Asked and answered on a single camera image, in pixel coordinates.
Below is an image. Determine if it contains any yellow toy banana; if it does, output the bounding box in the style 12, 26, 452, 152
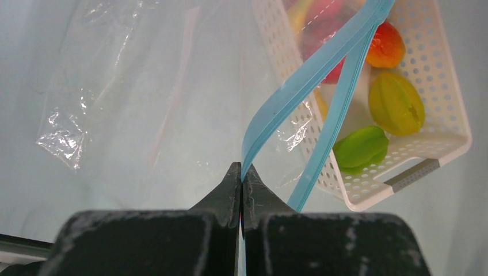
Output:
287, 0, 329, 122

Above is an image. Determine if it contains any orange red toy mango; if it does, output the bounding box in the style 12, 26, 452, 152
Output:
365, 21, 406, 69

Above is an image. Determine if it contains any green toy starfruit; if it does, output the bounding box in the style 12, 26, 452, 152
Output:
333, 125, 389, 175

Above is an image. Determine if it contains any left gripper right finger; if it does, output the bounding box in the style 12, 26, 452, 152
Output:
242, 167, 431, 275

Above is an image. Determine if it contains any clear zip top bag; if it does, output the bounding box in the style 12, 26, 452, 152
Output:
36, 0, 396, 214

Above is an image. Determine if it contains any yellow toy starfruit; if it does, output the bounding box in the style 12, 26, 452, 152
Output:
368, 72, 425, 136

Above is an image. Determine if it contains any large red toy apple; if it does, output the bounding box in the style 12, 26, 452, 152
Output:
276, 1, 382, 102

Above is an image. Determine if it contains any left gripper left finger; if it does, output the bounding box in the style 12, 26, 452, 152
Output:
39, 163, 241, 275

